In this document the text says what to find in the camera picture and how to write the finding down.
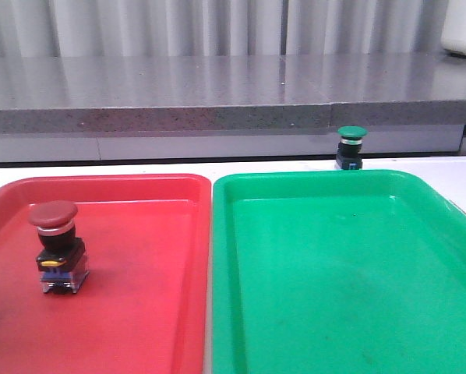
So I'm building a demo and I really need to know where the green plastic tray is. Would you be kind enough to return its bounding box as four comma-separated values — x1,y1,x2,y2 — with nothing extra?
212,170,466,373

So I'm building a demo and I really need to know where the grey stone counter bench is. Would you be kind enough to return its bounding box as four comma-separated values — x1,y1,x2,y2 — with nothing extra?
0,53,466,164

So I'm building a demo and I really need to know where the red plastic tray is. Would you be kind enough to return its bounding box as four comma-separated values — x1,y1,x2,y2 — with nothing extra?
0,175,210,373

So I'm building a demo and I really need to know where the red mushroom push button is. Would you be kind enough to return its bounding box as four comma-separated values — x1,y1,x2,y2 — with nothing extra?
28,200,89,295

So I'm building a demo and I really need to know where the green mushroom push button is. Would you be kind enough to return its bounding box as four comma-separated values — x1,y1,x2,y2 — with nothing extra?
336,125,368,170

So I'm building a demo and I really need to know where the white container on counter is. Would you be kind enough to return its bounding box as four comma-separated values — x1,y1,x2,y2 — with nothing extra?
440,0,466,56

